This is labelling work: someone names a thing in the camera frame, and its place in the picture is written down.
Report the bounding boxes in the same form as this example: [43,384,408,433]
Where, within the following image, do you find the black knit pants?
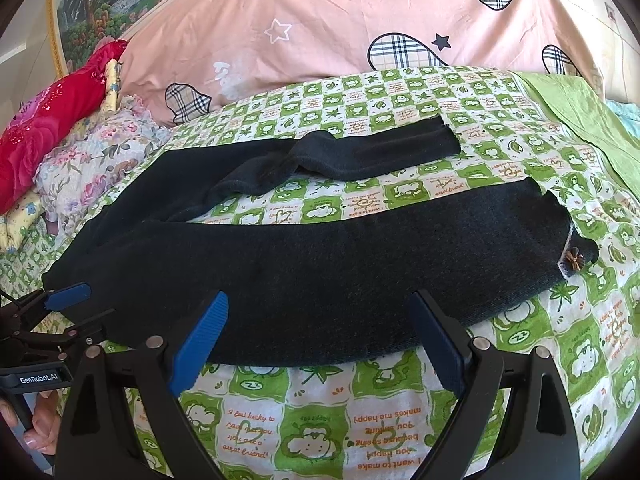
[42,117,599,367]

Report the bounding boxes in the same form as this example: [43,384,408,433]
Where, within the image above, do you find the person's left hand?
[23,390,61,456]

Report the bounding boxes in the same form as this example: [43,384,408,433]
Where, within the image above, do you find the yellow patterned pillow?
[0,60,120,254]

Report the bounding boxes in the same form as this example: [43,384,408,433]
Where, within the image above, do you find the floral white pillow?
[35,96,171,234]

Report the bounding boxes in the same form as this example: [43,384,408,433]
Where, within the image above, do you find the green white patterned bedsheet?
[0,65,640,480]

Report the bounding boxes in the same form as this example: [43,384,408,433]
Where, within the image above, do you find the red floral blanket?
[1,39,127,212]

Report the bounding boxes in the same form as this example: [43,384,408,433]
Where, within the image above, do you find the plain green sheet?
[515,72,639,198]

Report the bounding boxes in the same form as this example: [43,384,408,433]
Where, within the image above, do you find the light blue cloth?
[605,100,640,139]

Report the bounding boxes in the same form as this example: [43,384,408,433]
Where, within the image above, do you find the pink quilt with plaid hearts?
[120,0,602,126]

